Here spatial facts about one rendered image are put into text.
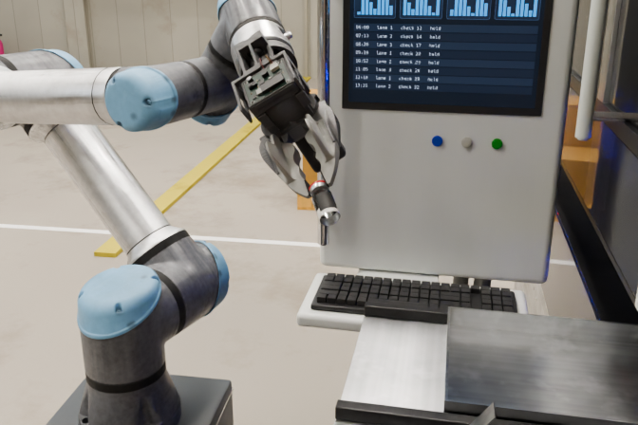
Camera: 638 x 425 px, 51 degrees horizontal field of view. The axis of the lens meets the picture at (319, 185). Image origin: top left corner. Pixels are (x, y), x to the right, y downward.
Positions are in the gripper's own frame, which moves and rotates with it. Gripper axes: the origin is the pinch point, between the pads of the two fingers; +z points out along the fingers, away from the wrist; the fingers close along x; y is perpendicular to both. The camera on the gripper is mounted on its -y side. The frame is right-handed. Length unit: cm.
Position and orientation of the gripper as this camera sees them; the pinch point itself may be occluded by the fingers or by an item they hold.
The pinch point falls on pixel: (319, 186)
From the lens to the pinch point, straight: 70.3
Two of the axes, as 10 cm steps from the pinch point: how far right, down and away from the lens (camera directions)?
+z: 2.7, 6.9, -6.7
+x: 8.6, -4.9, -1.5
